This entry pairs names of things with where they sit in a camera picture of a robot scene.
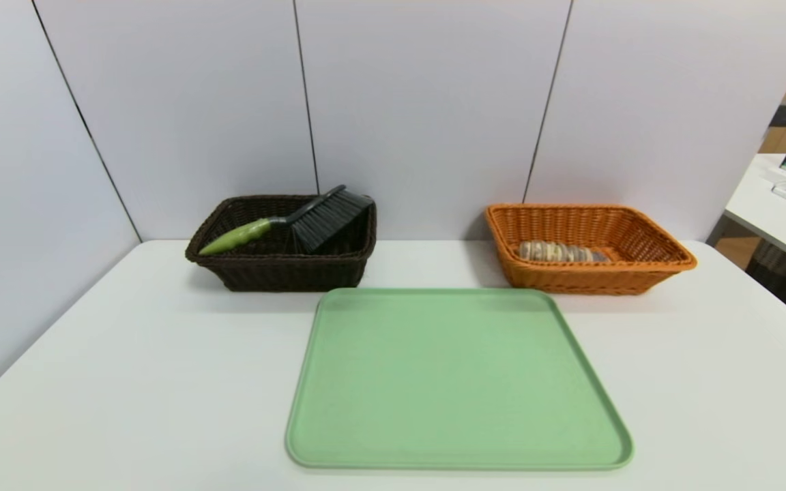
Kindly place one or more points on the orange wicker basket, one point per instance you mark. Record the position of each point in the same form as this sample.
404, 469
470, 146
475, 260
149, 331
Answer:
638, 276

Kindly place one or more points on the striped brown bread loaf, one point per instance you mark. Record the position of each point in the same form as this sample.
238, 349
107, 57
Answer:
560, 252

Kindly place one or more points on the dark grey box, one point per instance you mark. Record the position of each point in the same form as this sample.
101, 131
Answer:
784, 114

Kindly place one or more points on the white side table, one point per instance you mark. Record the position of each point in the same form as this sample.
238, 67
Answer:
775, 218

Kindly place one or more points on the light green plastic tray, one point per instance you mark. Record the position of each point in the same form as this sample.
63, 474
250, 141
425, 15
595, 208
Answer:
454, 382

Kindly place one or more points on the dark brown wicker basket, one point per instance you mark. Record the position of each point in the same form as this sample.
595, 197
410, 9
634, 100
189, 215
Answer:
277, 269

